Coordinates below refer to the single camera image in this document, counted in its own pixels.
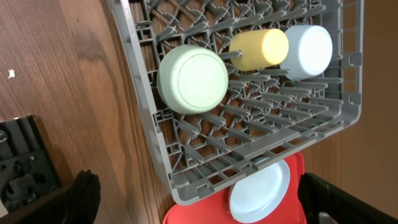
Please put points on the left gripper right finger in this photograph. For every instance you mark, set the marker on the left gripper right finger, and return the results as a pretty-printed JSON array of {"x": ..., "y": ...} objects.
[{"x": 324, "y": 202}]

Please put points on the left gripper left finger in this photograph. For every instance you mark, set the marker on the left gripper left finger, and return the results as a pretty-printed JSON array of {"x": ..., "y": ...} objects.
[{"x": 78, "y": 204}]

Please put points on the large light blue plate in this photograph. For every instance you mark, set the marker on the large light blue plate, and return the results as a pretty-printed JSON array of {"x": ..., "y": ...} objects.
[{"x": 259, "y": 194}]

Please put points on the small light blue bowl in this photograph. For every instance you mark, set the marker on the small light blue bowl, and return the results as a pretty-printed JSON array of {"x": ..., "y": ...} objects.
[{"x": 310, "y": 51}]

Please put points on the yellow plastic cup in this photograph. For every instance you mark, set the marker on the yellow plastic cup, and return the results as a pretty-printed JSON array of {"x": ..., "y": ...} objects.
[{"x": 259, "y": 49}]

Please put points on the light green bowl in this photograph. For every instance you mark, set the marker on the light green bowl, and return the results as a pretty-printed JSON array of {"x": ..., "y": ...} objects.
[{"x": 192, "y": 79}]

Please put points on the red plastic tray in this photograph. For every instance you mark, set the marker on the red plastic tray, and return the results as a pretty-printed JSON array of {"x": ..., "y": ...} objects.
[{"x": 215, "y": 209}]

